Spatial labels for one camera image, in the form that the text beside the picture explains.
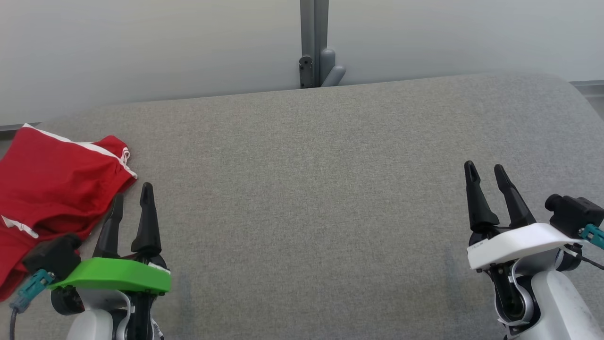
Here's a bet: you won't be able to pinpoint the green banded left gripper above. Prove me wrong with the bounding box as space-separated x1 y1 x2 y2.
50 183 171 296

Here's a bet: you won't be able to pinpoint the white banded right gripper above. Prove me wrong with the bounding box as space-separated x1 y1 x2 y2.
464 161 583 271

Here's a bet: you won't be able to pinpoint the red shorts with white band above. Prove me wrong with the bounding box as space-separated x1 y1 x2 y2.
0 124 138 239

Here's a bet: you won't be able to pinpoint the red basketball jersey white trim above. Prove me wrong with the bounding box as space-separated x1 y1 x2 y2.
0 215 92 303

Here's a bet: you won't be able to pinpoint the black door hinge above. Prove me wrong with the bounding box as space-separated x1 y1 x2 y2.
298 55 315 89

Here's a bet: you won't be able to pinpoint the right cable with teal connector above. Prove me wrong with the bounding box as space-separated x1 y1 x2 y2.
579 224 604 271

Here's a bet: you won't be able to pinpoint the cable with teal connector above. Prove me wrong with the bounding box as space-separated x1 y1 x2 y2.
579 224 604 271
9 269 55 340

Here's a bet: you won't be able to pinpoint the left cable with teal connector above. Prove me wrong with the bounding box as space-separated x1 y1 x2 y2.
9 269 55 340

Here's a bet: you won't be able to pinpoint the grey window frame rail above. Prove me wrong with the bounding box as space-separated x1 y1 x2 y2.
569 80 604 98

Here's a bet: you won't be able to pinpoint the grey door handle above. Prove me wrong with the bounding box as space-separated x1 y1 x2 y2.
320 47 346 87

